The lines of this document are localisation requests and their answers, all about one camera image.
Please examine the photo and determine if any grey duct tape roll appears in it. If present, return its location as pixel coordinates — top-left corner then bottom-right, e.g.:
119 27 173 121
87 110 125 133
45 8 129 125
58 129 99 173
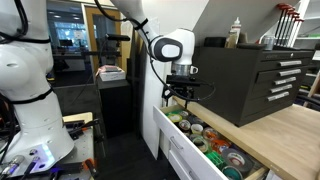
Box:
220 147 255 175

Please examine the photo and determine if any teal tape roll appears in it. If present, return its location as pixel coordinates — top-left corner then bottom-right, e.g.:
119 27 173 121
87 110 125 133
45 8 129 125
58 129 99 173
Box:
221 165 244 180

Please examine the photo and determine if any yellow-green tape roll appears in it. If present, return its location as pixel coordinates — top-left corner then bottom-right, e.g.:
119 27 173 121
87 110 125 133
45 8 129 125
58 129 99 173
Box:
167 113 184 124

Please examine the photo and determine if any metal can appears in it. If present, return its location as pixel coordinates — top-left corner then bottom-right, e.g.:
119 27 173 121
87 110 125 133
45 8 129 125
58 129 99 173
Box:
261 34 276 51

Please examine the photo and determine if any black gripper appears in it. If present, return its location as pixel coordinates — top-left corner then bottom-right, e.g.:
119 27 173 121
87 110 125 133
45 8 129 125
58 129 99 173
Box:
162 85 196 102

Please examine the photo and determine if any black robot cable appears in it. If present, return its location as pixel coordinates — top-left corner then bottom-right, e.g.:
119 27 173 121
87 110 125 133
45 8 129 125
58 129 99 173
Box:
93 0 217 103

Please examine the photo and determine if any black clamp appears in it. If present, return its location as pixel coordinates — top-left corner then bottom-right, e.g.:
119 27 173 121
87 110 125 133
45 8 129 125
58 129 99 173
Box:
63 118 102 141

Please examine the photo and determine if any red T-handle wrench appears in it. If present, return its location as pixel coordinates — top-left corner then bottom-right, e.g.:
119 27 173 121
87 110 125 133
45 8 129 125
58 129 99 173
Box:
274 2 292 39
279 7 296 43
287 17 305 48
283 11 301 46

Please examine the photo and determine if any white glue bottle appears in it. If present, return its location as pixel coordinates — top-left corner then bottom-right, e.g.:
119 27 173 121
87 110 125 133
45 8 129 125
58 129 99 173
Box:
230 16 242 46

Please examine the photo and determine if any brown bottle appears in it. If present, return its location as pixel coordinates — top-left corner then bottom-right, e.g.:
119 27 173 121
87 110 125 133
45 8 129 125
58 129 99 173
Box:
224 29 239 50

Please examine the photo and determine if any black pedestal cabinet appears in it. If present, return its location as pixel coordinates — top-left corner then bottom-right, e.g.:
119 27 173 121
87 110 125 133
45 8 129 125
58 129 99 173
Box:
95 77 133 138

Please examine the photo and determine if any white side panel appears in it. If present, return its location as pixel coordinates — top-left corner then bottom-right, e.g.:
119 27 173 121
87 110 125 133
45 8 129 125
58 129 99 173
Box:
139 16 178 160

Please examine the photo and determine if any green tape roll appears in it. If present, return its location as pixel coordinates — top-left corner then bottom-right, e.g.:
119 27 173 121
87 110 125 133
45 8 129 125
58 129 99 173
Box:
192 135 210 154

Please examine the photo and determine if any white pink box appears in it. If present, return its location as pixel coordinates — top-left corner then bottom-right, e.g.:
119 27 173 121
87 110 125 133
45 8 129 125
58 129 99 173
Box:
95 64 127 82

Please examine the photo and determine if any white wooden drawer with tapes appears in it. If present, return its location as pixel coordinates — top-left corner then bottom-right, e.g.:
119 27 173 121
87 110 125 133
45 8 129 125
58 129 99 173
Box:
152 103 270 180

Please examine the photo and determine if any black box on chest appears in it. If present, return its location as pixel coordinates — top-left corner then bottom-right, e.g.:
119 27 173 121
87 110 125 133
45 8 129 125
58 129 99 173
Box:
203 36 227 48

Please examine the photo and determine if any black metal tool chest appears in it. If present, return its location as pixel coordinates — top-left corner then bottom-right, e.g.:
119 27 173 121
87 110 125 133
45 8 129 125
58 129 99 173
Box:
189 44 316 128

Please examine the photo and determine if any white drawer with metal handle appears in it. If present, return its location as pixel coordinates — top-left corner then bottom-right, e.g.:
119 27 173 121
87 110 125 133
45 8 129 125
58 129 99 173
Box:
167 149 202 180

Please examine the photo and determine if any robot mounting table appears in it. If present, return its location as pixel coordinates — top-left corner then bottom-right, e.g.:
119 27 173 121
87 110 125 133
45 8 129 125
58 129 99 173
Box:
0 111 97 180

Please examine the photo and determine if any green plastic box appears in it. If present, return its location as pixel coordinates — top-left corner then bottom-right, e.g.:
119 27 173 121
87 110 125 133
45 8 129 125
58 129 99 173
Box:
205 150 229 169

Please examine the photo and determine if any orange-handled tool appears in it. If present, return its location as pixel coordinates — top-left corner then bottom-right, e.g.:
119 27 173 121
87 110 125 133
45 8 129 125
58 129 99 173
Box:
82 157 100 178

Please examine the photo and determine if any navy tape roll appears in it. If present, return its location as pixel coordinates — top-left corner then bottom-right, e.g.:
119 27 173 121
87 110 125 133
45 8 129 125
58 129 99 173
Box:
186 114 202 127

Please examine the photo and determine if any black camera on stand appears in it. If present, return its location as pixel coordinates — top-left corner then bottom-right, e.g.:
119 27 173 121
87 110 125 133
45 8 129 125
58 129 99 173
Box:
105 33 131 68

